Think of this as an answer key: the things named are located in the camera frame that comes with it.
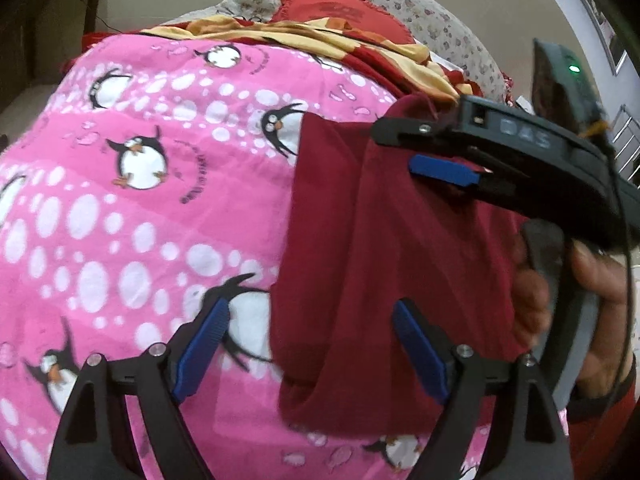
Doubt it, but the pink penguin print bedsheet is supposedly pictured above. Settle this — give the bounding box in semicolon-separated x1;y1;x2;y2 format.
0;35;571;480

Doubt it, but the red cushion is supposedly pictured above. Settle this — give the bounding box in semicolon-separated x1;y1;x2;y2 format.
272;0;416;46

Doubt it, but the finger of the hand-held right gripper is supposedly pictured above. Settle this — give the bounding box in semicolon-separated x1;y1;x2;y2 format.
407;145;531;206
371;116;463;148

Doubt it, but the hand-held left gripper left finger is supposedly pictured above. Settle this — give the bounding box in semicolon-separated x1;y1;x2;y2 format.
46;296;232;480

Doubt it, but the white rail rack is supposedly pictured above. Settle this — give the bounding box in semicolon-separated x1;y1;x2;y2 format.
607;105;640;186

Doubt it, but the person's right forearm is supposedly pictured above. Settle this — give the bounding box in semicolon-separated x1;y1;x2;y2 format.
565;375;640;480

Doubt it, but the grey floral pillow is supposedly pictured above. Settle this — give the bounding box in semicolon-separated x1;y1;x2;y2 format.
165;0;508;98

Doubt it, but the red and gold blanket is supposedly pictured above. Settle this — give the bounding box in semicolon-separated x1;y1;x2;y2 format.
82;15;516;106

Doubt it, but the person's right hand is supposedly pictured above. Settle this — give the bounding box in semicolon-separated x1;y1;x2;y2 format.
511;237;636;402

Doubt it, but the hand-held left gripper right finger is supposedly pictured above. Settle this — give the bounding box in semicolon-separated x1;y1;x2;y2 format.
391;299;575;480

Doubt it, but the wall picture frame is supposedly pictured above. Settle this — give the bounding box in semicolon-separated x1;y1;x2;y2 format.
575;0;628;76

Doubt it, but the dark wooden furniture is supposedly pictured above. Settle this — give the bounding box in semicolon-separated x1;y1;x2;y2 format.
0;0;110;111

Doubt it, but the maroon shirt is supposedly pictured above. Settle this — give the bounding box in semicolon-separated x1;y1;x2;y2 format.
270;92;526;433

